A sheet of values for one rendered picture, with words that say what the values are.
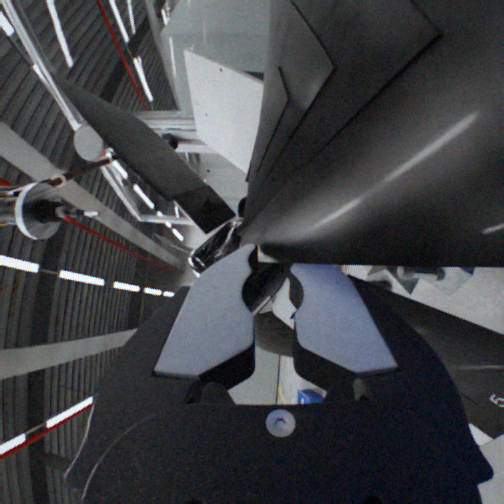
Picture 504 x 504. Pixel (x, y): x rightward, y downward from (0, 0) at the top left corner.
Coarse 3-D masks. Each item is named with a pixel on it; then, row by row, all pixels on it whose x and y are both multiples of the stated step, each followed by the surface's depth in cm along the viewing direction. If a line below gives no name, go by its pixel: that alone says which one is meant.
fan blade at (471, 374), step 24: (384, 288) 23; (408, 312) 21; (432, 312) 19; (432, 336) 19; (456, 336) 17; (480, 336) 16; (456, 360) 17; (480, 360) 16; (456, 384) 17; (480, 384) 16; (480, 408) 15
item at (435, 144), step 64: (320, 0) 5; (384, 0) 4; (448, 0) 2; (320, 64) 6; (384, 64) 4; (448, 64) 3; (320, 128) 7; (384, 128) 5; (448, 128) 3; (256, 192) 14; (320, 192) 7; (384, 192) 5; (448, 192) 4; (320, 256) 8; (384, 256) 5; (448, 256) 4
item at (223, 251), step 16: (240, 208) 35; (208, 240) 30; (224, 240) 28; (240, 240) 28; (192, 256) 29; (208, 256) 27; (224, 256) 27; (272, 272) 28; (256, 288) 27; (272, 288) 29; (256, 304) 28
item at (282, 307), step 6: (288, 282) 30; (282, 288) 30; (288, 288) 30; (282, 294) 30; (288, 294) 30; (276, 300) 30; (282, 300) 30; (288, 300) 30; (276, 306) 30; (282, 306) 30; (288, 306) 29; (276, 312) 30; (282, 312) 30; (288, 312) 29; (282, 318) 30; (288, 318) 29; (288, 324) 29
